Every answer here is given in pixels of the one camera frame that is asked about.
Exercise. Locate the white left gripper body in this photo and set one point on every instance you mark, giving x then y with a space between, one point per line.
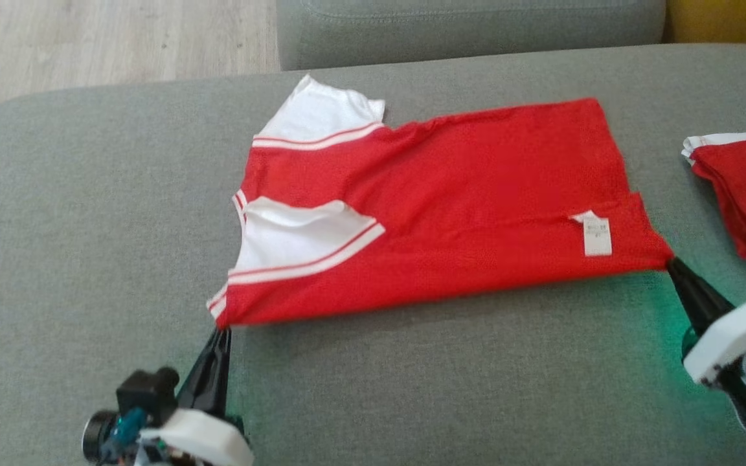
198 440

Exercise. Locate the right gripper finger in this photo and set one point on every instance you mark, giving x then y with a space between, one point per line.
710 299
693 307

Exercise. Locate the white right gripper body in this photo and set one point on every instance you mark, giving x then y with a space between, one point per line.
735 336

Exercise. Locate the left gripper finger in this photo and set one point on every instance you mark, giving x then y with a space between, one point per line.
199 385
220 382

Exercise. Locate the red and white jersey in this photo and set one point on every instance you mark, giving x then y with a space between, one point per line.
451 194

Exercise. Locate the large grey sofa seat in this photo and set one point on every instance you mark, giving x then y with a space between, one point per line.
88 226

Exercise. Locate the yellow sofa cushion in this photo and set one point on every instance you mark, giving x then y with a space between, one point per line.
729 19

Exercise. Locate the grey sofa seat cushion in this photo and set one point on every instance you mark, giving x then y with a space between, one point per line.
463 32

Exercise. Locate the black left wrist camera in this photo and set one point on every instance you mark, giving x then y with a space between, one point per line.
146 391

